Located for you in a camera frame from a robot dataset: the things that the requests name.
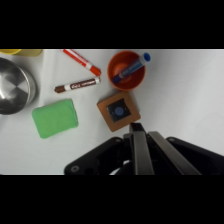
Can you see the silver metal saucepan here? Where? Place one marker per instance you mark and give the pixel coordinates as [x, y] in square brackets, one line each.
[13, 86]

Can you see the green sponge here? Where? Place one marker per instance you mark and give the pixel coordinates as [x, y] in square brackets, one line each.
[55, 118]

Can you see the yellow plastic cup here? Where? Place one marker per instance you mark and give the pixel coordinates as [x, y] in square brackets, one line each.
[30, 52]

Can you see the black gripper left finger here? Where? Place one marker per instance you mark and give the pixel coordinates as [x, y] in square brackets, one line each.
[142, 153]

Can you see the brown whiteboard marker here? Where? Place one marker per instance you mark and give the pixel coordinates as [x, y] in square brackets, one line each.
[78, 85]

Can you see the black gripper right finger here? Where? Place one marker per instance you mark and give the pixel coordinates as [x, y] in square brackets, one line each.
[173, 156]

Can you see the red whiteboard marker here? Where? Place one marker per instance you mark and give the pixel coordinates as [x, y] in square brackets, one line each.
[81, 61]

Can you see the wooden block with blue button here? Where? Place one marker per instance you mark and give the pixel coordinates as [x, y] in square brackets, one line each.
[118, 111]

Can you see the blue whiteboard marker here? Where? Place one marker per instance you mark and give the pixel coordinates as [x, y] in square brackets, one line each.
[131, 68]

